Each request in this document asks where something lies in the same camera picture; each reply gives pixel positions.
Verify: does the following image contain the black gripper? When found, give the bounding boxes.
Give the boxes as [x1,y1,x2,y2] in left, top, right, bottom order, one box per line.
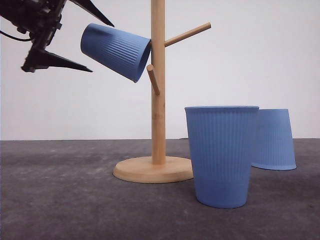
[0,0,114,73]

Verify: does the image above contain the blue ribbed cup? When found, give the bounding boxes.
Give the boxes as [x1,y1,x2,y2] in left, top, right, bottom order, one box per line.
[80,23,152,83]
[252,108,297,171]
[184,106,260,209]

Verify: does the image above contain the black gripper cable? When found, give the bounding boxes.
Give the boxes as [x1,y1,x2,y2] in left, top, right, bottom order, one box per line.
[0,30,33,41]

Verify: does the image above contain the wooden mug tree stand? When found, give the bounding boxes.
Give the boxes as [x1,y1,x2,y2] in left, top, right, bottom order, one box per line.
[113,0,212,184]

